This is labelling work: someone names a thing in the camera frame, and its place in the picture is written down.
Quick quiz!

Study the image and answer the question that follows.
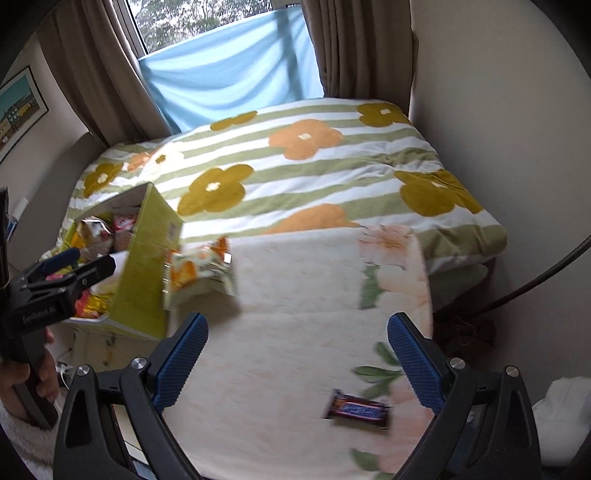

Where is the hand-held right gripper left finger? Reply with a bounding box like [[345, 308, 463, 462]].
[[53, 311, 209, 480]]

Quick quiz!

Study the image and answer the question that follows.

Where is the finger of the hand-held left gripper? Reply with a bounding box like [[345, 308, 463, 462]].
[[28, 254, 117, 319], [18, 248, 81, 283]]

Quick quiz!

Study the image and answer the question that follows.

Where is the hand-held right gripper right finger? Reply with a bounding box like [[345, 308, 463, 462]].
[[387, 312, 542, 480]]

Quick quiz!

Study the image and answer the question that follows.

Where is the green cardboard box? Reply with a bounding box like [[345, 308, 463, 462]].
[[62, 182, 185, 342]]

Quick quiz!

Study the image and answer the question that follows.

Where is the brown chocolate bar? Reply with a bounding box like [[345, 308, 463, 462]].
[[322, 389, 393, 431]]

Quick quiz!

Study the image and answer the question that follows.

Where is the white orange cake packet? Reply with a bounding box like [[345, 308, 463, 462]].
[[163, 236, 238, 311]]

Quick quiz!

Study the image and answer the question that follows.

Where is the person's left forearm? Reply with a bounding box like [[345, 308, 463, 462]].
[[0, 397, 58, 474]]

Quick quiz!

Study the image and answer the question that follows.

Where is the person's left hand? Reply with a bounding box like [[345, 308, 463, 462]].
[[0, 325, 61, 407]]

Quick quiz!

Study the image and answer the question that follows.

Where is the yellow snack packet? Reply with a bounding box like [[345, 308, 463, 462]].
[[74, 295, 114, 320]]

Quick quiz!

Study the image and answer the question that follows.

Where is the white brown snack packet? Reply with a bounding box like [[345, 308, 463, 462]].
[[76, 217, 114, 252]]

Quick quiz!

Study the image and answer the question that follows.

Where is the cream floral tablecloth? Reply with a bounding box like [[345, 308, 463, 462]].
[[69, 224, 437, 480]]

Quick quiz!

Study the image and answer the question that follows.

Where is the white cloth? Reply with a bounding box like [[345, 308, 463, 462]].
[[531, 376, 581, 468]]

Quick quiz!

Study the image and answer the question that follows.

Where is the black curved tube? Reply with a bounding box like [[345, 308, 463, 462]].
[[480, 240, 591, 311]]

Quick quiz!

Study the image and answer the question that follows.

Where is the beige curtain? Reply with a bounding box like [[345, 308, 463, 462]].
[[37, 0, 176, 148], [300, 0, 421, 121]]

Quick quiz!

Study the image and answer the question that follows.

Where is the striped floral blanket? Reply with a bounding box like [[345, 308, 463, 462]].
[[60, 98, 509, 278]]

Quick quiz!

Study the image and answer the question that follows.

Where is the light blue cloth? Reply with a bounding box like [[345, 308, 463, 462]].
[[139, 7, 324, 134]]

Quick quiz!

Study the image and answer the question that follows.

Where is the window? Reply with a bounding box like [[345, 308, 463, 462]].
[[124, 0, 301, 56]]

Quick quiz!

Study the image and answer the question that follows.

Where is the framed wall picture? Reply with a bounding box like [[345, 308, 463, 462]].
[[0, 65, 49, 164]]

